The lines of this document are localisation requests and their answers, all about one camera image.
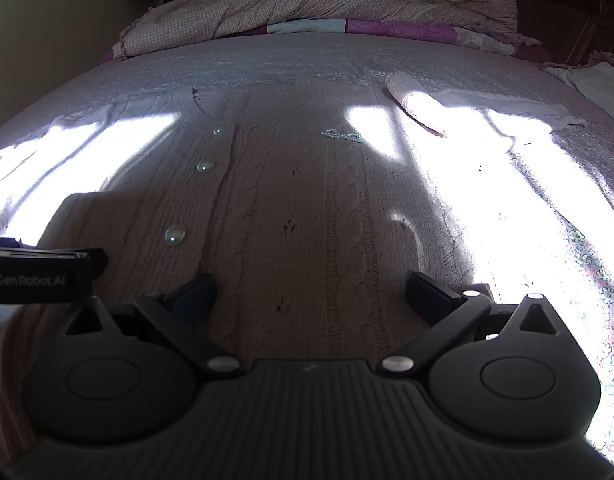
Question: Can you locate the dark wooden headboard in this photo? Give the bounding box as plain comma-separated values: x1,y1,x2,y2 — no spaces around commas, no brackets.
494,0,614,67

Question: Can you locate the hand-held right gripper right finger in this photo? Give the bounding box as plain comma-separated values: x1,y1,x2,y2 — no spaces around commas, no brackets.
378,271,570,377

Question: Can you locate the pink knit cardigan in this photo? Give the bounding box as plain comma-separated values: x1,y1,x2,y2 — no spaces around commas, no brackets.
0,72,588,361

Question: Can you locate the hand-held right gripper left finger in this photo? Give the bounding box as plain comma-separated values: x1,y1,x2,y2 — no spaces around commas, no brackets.
51,273,246,378

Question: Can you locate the white pillow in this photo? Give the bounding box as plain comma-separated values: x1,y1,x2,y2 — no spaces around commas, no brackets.
539,50,614,128

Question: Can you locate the pink checked quilt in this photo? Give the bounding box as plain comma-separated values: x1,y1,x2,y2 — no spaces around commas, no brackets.
98,0,550,65

